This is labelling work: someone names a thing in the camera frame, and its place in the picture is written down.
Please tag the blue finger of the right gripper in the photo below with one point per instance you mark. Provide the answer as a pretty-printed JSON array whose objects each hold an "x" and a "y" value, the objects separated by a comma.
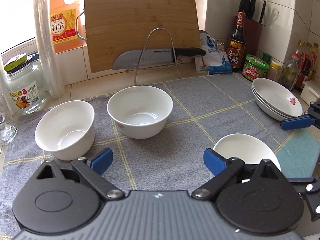
[{"x": 297, "y": 123}]

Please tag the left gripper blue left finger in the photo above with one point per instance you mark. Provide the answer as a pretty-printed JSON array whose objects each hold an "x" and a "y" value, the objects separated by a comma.
[{"x": 101, "y": 161}]

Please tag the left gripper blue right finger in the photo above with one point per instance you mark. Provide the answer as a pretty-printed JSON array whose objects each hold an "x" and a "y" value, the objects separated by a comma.
[{"x": 214, "y": 161}]

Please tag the white floral bowl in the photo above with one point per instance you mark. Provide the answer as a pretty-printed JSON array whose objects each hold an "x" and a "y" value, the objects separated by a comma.
[
  {"x": 246, "y": 147},
  {"x": 67, "y": 131}
]

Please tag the white fruit plate back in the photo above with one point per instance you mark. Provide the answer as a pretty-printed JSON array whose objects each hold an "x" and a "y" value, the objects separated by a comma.
[{"x": 267, "y": 112}]

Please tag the white fruit plate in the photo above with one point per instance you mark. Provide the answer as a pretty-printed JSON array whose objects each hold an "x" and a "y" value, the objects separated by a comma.
[
  {"x": 268, "y": 109},
  {"x": 267, "y": 112}
]

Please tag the white plate with speckled centre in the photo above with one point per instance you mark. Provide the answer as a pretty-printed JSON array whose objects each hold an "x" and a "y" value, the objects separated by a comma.
[{"x": 278, "y": 97}]

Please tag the white plastic lidded box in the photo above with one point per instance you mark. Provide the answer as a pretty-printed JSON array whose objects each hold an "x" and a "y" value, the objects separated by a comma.
[{"x": 310, "y": 92}]

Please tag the clear bottle red cap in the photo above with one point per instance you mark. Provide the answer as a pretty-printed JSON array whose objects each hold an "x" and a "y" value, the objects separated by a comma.
[{"x": 290, "y": 72}]

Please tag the yellow lidded spice jar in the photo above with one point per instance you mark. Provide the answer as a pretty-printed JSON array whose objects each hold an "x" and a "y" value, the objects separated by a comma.
[{"x": 274, "y": 71}]

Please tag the red sauce bottle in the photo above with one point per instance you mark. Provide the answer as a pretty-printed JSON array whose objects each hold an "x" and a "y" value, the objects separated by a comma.
[{"x": 307, "y": 64}]

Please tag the grey and teal checked towel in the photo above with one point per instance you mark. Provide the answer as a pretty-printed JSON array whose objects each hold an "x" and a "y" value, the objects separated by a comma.
[{"x": 205, "y": 109}]

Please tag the white bowl back middle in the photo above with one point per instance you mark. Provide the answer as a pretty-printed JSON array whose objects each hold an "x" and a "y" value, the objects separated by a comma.
[{"x": 140, "y": 112}]

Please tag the green lidded sauce jar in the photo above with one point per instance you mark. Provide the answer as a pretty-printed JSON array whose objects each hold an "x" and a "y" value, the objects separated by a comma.
[{"x": 254, "y": 67}]

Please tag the oil bottle yellow cap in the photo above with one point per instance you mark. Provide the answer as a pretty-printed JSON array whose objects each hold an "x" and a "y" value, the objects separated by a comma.
[{"x": 301, "y": 52}]

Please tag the clear glass mug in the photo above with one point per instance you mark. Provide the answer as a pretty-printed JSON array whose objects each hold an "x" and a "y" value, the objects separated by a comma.
[{"x": 8, "y": 129}]

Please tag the dark vinegar bottle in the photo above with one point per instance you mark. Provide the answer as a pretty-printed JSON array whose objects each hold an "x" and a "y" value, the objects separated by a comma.
[{"x": 237, "y": 43}]

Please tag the blue white salt bag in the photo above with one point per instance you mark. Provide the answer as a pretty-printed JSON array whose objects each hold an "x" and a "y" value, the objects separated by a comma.
[{"x": 215, "y": 61}]

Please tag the glass jar green lid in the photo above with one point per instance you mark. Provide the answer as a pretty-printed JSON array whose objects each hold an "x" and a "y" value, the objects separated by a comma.
[{"x": 25, "y": 83}]

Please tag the orange cooking wine jug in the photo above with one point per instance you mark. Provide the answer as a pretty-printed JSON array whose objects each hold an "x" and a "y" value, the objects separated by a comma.
[{"x": 66, "y": 25}]

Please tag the bamboo cutting board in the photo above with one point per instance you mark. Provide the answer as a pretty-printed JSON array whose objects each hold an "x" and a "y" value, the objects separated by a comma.
[{"x": 116, "y": 26}]

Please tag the plastic wrap roll tall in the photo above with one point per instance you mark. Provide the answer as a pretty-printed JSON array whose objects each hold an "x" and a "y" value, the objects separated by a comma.
[{"x": 45, "y": 48}]

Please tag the steel wire board rack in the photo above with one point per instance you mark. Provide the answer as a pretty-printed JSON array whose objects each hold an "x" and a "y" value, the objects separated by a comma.
[{"x": 158, "y": 52}]

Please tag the santoku knife black handle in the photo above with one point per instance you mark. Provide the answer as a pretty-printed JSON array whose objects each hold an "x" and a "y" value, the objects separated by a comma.
[{"x": 129, "y": 59}]

